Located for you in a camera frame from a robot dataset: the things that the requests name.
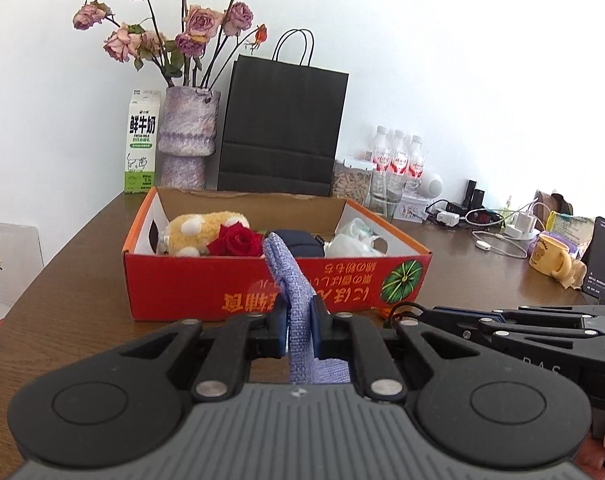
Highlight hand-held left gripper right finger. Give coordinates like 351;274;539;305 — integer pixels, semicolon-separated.
310;300;471;404

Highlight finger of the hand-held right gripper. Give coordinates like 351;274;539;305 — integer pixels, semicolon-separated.
417;312;599;352
431;304;605;323

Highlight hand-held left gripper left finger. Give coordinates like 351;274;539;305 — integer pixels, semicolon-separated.
125;305;289;404

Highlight purple woven cloth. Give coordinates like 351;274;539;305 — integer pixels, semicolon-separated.
262;231;351;386

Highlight black cable bundle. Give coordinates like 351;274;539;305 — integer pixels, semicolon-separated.
380;303;424;331

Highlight red cardboard box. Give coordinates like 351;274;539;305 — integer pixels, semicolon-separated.
122;185;433;322

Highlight navy zip pouch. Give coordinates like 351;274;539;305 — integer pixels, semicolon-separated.
267;228;326;257

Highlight red rose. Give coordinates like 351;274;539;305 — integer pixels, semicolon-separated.
206;223;266;257

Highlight clear plastic bag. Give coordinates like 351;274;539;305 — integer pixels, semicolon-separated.
337;217;388;251

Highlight yellow white plush toy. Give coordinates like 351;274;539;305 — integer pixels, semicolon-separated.
162;211;251;258

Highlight person's right hand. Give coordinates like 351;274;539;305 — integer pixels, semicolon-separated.
575;422;605;480

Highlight yellow cartoon mug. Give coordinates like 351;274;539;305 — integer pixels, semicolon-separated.
527;232;586;289

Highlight green yellow snack packet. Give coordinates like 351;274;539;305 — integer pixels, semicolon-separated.
545;209;596;261

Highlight brown pouch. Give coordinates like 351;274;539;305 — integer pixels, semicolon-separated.
535;189;574;219

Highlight black upright devices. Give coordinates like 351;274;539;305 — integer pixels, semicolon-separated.
465;178;486;209

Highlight clear glass cup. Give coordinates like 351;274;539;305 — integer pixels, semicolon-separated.
369;169;404;219

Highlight clear jar of seeds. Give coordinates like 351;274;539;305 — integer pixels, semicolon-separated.
332;157;376;206

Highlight white tin box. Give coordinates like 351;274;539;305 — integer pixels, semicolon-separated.
395;194;434;224

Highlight white round speaker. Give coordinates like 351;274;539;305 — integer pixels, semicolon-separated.
419;172;445;199

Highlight water bottle with red label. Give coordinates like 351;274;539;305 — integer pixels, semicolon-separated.
366;125;391;176
407;134;428;184
389;129;409;181

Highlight black paper bag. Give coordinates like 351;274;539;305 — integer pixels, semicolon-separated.
217;28;350;197

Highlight purple mottled vase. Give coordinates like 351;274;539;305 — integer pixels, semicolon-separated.
157;85;222;190

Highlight white green milk carton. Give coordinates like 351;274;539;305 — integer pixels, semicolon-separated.
123;89;162;195

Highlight dried pink rose bouquet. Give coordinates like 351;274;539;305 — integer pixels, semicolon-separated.
72;0;271;89

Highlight white plug charger with cable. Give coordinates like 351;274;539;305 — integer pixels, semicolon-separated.
505;197;554;240

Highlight white cable with round puck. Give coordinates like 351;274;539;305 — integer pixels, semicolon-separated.
469;229;529;260

